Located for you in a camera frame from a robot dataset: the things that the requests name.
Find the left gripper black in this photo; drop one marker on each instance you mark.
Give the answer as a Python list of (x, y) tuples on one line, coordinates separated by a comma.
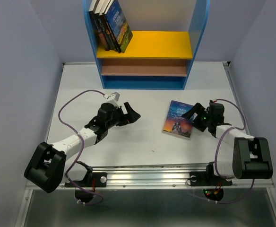
[(132, 116)]

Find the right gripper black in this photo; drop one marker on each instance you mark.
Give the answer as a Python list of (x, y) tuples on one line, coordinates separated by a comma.
[(196, 109)]

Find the Jane Eyre book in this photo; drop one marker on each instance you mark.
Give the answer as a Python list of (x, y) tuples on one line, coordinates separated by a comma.
[(175, 124)]

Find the A Tale of Two Cities book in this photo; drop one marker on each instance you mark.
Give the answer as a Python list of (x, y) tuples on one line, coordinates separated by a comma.
[(92, 15)]

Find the Animal Farm book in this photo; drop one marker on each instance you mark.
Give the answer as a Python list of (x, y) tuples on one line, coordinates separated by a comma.
[(119, 25)]

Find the Three Days to See book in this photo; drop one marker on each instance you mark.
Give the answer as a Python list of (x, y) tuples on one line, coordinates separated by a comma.
[(109, 26)]

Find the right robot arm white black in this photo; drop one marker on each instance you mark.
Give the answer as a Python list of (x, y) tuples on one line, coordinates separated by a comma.
[(251, 157)]

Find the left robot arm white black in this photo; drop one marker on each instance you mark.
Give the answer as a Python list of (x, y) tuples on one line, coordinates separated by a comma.
[(46, 167)]

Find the blue yellow wooden bookshelf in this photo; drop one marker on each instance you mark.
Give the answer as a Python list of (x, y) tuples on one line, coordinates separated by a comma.
[(166, 37)]

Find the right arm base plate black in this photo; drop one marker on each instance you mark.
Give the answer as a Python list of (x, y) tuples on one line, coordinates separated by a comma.
[(201, 178)]

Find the aluminium mounting rail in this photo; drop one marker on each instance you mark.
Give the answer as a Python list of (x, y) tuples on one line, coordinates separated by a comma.
[(158, 177)]

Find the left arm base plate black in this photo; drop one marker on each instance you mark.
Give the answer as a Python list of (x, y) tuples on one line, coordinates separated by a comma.
[(96, 179)]

